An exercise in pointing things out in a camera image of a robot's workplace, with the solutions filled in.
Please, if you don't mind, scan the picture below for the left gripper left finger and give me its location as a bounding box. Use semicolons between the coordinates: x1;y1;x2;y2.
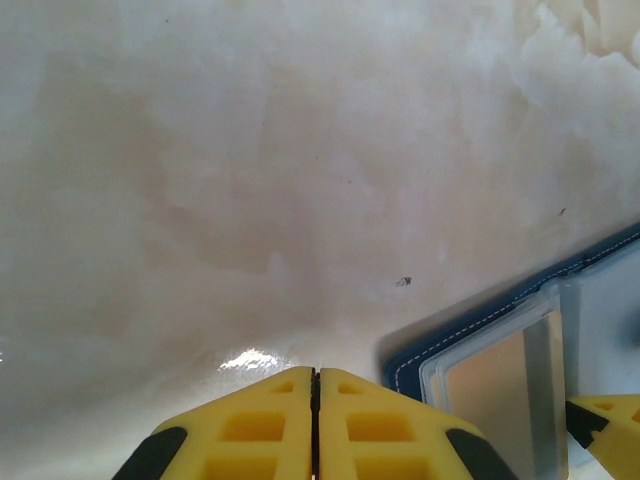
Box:
113;366;317;480

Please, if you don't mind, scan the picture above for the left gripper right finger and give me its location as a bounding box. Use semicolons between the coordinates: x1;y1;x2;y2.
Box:
318;367;521;480

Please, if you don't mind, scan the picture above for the gold credit card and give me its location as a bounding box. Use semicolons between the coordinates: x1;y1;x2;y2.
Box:
433;310;570;480

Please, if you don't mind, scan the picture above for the blue card holder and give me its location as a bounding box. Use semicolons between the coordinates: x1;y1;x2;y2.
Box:
382;221;640;480

